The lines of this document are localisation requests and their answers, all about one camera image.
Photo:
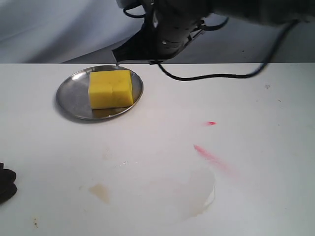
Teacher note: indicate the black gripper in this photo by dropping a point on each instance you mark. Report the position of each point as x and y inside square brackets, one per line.
[162, 36]

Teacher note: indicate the yellow sponge block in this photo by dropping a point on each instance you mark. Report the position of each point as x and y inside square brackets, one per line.
[110, 89]

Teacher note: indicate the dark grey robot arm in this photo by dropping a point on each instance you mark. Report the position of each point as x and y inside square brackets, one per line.
[265, 12]

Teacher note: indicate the yellowish liquid spill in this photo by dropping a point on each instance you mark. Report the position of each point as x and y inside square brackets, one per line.
[101, 192]

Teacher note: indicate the round stainless steel plate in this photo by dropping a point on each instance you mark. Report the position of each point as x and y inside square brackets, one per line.
[73, 101]

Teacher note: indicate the grey backdrop cloth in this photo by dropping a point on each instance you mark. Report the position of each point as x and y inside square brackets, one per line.
[86, 31]

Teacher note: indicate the black cloth at left edge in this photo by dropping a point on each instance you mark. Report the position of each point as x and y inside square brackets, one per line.
[7, 186]

